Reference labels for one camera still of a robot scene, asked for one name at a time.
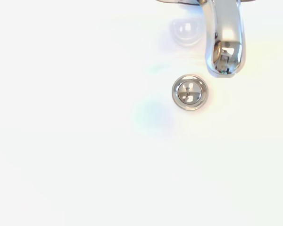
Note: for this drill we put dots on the chrome overflow hole cover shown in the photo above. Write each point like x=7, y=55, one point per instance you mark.
x=186, y=30

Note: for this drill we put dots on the chrome faucet spout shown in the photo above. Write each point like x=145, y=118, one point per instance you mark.
x=226, y=28

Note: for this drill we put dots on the white ceramic sink basin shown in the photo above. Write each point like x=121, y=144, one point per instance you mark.
x=85, y=141

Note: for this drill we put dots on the chrome sink drain stopper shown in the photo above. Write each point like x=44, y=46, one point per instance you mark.
x=189, y=92

